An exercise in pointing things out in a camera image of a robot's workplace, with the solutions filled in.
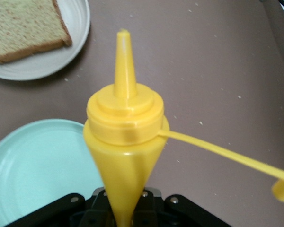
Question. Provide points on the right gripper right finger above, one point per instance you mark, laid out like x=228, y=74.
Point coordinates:
x=180, y=210

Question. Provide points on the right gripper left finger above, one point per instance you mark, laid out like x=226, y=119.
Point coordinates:
x=68, y=210

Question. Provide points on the yellow squeeze bottle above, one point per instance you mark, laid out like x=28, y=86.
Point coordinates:
x=125, y=142

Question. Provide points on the brown bread slice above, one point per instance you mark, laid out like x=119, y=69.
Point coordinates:
x=26, y=28

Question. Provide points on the mint green round plate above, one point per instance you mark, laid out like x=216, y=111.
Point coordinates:
x=38, y=165

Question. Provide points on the beige round plate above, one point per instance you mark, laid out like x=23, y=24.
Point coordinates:
x=78, y=35

